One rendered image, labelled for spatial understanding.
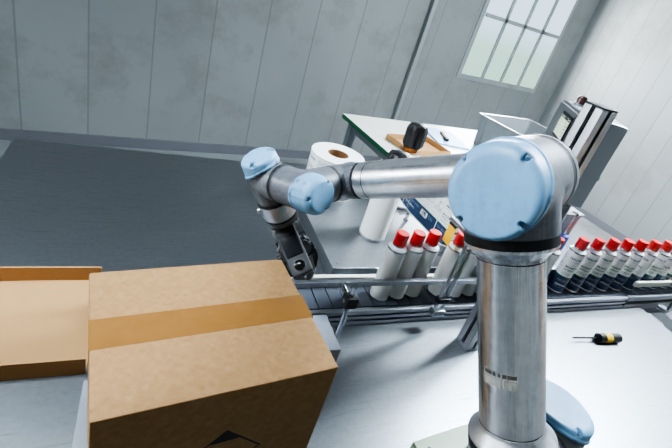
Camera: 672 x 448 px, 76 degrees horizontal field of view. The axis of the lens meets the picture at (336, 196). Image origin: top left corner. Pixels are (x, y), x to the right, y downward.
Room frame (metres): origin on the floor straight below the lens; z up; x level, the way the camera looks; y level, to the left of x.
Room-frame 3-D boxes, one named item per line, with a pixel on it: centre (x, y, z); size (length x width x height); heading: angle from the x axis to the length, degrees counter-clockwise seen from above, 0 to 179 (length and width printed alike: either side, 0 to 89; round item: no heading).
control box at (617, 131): (0.99, -0.48, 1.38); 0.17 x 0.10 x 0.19; 172
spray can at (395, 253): (0.92, -0.19, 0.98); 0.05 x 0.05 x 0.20
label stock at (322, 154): (1.47, 0.04, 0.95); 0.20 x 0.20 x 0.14
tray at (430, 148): (2.57, -0.39, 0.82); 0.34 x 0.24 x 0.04; 129
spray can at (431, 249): (0.98, -0.27, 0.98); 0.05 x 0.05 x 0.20
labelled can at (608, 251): (1.31, -0.91, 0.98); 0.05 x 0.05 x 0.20
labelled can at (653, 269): (1.45, -1.18, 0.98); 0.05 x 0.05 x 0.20
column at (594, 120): (0.90, -0.45, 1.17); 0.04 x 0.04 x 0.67; 27
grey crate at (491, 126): (3.10, -1.14, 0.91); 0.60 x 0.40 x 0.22; 127
